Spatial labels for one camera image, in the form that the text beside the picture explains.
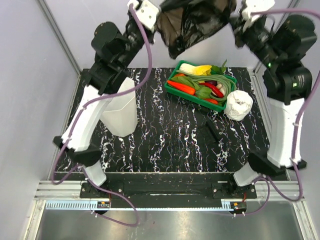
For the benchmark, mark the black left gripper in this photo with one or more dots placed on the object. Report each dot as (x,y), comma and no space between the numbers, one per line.
(133,19)

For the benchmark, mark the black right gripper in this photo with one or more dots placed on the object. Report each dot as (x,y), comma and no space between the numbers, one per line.
(239,33)

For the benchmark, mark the white faceted trash bin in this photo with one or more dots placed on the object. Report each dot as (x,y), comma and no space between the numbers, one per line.
(120,116)

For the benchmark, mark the black trash bag roll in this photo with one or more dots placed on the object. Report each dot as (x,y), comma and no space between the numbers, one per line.
(208,133)

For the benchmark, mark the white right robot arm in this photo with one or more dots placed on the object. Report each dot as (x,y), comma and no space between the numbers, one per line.
(288,84)

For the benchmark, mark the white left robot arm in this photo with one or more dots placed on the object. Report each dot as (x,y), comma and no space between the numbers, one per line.
(114,51)

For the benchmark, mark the white and yellow cabbage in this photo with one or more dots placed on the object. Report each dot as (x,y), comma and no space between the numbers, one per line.
(200,70)

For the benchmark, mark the red chili pepper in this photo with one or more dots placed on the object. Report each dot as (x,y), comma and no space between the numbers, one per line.
(214,89)

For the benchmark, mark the crumpled white paper ball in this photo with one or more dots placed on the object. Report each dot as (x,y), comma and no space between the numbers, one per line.
(238,105)

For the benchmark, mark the orange carrot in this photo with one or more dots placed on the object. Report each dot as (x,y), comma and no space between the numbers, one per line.
(182,87)

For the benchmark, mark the green leafy vegetable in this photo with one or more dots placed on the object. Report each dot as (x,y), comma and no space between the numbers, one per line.
(201,91)

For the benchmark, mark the green plastic vegetable tray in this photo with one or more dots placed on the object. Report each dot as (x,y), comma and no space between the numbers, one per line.
(207,102)

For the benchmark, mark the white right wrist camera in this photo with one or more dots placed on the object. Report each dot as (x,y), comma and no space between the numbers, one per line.
(250,8)

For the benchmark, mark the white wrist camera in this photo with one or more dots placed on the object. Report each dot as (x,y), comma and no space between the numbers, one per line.
(250,8)
(146,12)

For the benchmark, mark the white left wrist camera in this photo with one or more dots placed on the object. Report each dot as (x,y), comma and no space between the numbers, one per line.
(146,12)

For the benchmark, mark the aluminium rail with slots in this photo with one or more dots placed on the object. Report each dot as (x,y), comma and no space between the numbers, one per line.
(145,195)

